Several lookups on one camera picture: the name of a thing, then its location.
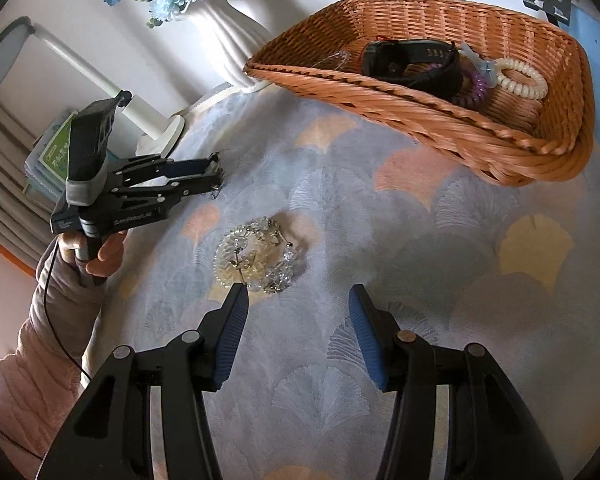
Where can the stack of books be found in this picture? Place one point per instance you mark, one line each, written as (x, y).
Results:
(36, 175)

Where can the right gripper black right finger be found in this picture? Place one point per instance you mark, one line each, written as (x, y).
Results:
(492, 433)

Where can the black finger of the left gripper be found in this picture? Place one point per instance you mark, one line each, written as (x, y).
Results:
(170, 164)
(180, 187)

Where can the silver hair clips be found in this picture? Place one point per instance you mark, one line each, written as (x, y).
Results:
(216, 191)

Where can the left forearm pink sleeve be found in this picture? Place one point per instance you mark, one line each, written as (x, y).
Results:
(39, 383)

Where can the fan pattern table cloth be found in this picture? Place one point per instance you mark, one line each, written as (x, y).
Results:
(454, 258)

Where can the black smart watch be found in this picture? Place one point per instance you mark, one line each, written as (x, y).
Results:
(425, 65)

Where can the white ribbed vase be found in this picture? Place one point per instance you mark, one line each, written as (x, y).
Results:
(237, 38)

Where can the green cover book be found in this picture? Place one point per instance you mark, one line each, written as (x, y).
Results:
(55, 154)

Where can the light blue plastic clip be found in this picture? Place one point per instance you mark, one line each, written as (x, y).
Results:
(486, 68)

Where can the brown wicker basket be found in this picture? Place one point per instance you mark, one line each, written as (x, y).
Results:
(507, 140)

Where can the person's left hand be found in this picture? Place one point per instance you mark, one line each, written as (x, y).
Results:
(106, 263)

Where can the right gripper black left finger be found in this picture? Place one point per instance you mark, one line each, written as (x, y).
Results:
(107, 433)

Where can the crystal bead jewelry pile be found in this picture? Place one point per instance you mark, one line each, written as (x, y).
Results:
(258, 255)

